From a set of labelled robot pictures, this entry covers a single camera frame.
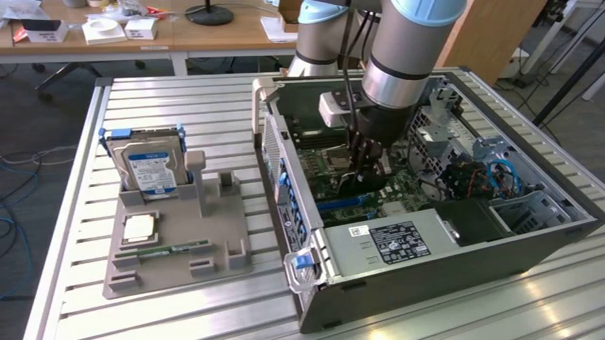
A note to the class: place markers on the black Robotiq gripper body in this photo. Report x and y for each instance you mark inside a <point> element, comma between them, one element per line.
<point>382,124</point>

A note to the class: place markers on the black graphics card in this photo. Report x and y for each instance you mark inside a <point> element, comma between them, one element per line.
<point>370,184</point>

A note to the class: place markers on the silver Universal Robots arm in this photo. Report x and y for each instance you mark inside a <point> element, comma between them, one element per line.
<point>406,53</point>

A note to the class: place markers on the CPU socket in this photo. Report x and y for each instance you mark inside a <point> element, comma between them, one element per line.
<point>336,159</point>

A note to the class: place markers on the green motherboard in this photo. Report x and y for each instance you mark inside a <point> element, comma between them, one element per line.
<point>402,182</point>

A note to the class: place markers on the silver perforated drive cage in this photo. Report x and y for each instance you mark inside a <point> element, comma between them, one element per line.
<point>434,134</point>

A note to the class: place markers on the blue expansion slot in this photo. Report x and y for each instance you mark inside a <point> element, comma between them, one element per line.
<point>344,204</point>

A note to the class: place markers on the grey power supply unit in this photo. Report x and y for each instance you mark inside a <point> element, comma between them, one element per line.
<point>350,248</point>

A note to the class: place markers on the white floor bin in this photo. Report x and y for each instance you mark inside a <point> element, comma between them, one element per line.
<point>513,67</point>

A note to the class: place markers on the clear case latch blue tab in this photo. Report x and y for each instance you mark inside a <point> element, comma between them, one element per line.
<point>299,263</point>

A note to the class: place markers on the white paper stack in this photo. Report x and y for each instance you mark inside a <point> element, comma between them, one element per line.
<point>276,32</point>

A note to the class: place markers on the silver disk bay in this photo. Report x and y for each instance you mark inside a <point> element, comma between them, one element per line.
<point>529,212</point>

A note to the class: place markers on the wooden cabinet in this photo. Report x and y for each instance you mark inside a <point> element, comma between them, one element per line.
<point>501,35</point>

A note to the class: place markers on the dark grey PC case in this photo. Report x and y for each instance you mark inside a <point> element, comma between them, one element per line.
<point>425,283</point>

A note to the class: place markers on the brown cardboard box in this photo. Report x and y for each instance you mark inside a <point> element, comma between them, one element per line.
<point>287,10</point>

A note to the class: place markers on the black slanted stand pole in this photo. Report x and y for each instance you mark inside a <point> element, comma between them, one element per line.
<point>566,86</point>

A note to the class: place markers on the grey parts rack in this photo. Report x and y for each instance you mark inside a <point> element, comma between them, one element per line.
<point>188,226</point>

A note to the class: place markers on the hard disk with blue carrier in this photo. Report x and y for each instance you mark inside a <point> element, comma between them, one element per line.
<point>146,166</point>

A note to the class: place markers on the black lamp base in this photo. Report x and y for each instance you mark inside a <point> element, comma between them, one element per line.
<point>210,17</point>

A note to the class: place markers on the green RAM stick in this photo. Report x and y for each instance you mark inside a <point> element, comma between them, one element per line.
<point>160,250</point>

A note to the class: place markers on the silver CPU chip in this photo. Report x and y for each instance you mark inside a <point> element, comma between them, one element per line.
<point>137,228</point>

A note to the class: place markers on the white cube box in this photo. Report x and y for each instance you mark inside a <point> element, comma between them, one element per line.
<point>140,30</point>

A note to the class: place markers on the white box with tape roll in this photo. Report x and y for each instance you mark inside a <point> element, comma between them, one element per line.
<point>101,32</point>

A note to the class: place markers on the wooden desk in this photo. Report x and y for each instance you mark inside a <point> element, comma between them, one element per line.
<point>71,47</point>

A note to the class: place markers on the black office chair base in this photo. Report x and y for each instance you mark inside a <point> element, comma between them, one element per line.
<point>52,79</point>

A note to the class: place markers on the white labelled box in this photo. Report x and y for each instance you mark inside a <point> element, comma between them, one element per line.
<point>47,35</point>

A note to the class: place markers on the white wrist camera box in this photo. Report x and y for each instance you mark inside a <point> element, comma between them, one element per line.
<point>330,113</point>

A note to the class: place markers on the blue bracket clips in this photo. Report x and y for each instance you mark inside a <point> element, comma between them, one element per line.
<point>283,177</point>

